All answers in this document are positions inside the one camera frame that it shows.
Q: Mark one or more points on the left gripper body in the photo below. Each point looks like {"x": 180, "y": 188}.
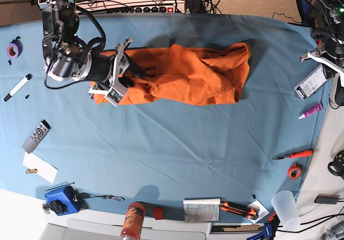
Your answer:
{"x": 328, "y": 72}

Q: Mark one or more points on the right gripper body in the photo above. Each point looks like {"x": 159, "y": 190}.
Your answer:
{"x": 128, "y": 70}

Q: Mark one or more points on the orange t-shirt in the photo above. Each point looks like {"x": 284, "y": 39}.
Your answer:
{"x": 194, "y": 76}

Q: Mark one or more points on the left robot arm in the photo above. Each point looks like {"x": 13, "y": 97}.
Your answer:
{"x": 326, "y": 20}

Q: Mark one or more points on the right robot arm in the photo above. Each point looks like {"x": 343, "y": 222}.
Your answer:
{"x": 67, "y": 57}

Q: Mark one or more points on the clear plastic package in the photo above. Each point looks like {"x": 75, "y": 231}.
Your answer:
{"x": 310, "y": 84}

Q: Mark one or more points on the purple glue tube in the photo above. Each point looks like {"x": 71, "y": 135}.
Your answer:
{"x": 311, "y": 111}

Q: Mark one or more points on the black power strip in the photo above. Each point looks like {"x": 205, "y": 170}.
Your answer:
{"x": 149, "y": 9}

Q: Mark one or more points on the blue table cloth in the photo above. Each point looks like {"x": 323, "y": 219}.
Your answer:
{"x": 165, "y": 151}

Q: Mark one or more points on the red tape roll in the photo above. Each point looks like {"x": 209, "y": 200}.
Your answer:
{"x": 294, "y": 172}

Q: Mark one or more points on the black white marker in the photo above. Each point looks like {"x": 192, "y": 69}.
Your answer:
{"x": 18, "y": 86}

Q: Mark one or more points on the purple tape roll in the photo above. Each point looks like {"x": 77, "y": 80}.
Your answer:
{"x": 15, "y": 48}

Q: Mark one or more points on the black power adapter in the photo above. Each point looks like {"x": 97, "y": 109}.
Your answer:
{"x": 327, "y": 199}

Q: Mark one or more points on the grey remote control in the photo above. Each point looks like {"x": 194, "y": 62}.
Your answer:
{"x": 36, "y": 136}

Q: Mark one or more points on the clear plastic cup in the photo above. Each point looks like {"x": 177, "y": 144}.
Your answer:
{"x": 285, "y": 208}

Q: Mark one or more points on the white paper card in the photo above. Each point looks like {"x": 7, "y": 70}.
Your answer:
{"x": 45, "y": 170}

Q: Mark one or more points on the orange drink bottle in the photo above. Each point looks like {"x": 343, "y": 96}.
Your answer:
{"x": 133, "y": 222}

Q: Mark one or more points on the small AA battery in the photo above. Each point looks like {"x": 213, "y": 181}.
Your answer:
{"x": 31, "y": 171}

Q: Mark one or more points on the small red block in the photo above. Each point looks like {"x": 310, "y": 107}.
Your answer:
{"x": 158, "y": 213}

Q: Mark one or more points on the blue plastic box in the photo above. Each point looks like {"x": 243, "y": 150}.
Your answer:
{"x": 64, "y": 201}

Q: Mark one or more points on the folded paper booklet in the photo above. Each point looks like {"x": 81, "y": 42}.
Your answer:
{"x": 201, "y": 210}

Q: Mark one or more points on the small white leaflet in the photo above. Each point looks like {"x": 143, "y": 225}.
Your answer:
{"x": 260, "y": 209}

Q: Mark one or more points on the orange black utility knife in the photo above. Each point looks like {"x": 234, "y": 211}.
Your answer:
{"x": 239, "y": 209}

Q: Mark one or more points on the blue bar clamp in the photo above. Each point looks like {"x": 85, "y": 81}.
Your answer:
{"x": 268, "y": 231}

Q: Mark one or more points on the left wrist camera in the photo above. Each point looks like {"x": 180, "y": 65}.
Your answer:
{"x": 316, "y": 55}

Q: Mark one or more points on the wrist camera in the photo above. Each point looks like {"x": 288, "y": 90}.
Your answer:
{"x": 116, "y": 85}
{"x": 316, "y": 55}

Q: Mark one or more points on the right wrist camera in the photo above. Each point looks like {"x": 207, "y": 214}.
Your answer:
{"x": 116, "y": 85}

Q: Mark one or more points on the red handled screwdriver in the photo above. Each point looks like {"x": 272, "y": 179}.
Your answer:
{"x": 305, "y": 153}

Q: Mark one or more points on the black cable tie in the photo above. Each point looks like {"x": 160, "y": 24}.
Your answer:
{"x": 61, "y": 186}

